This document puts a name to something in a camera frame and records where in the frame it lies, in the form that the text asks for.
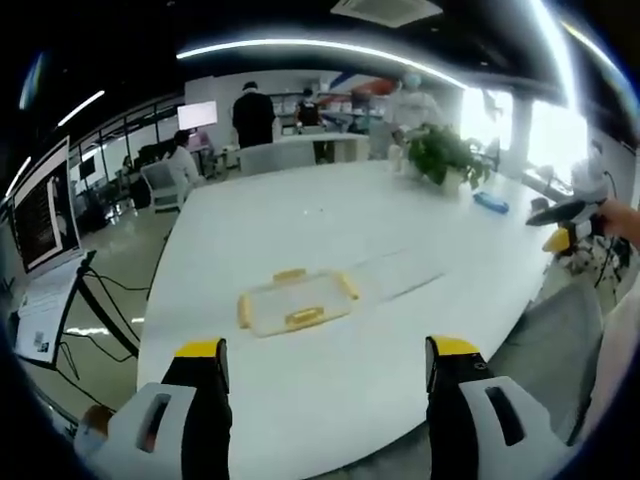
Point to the white counter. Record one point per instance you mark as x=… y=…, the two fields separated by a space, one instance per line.
x=300 y=150

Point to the clear container lid yellow clips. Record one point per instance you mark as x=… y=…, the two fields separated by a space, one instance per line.
x=295 y=302

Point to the bright white screen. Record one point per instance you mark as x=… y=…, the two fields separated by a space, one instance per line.
x=197 y=115

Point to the person's white clothing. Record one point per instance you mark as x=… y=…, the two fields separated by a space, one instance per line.
x=620 y=360

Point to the black tripod stand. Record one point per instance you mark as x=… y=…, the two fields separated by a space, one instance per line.
x=107 y=320

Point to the ceiling light strip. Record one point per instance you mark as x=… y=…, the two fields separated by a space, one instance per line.
x=320 y=50
x=80 y=107
x=560 y=55

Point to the green potted plant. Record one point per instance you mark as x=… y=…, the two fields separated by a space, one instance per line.
x=440 y=150

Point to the person's right hand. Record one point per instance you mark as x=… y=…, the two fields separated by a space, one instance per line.
x=622 y=222

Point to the computer monitor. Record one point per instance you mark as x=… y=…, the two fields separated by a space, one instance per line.
x=45 y=210

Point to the ceiling air vent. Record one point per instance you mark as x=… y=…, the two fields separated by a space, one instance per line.
x=387 y=11

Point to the blue cloth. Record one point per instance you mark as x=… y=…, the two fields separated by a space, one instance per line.
x=491 y=201

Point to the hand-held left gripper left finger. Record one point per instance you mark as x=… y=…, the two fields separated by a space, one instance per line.
x=165 y=430

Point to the white mesh office chair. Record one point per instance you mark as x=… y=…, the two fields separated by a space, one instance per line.
x=162 y=187

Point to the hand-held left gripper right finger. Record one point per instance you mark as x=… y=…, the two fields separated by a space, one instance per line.
x=465 y=430

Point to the person's left hand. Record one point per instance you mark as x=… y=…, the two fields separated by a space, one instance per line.
x=96 y=419

